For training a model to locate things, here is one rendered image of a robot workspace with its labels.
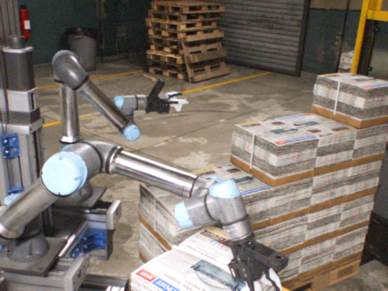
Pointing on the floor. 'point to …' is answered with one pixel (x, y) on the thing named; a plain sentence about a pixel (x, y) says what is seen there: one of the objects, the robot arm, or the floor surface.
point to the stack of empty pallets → (183, 8)
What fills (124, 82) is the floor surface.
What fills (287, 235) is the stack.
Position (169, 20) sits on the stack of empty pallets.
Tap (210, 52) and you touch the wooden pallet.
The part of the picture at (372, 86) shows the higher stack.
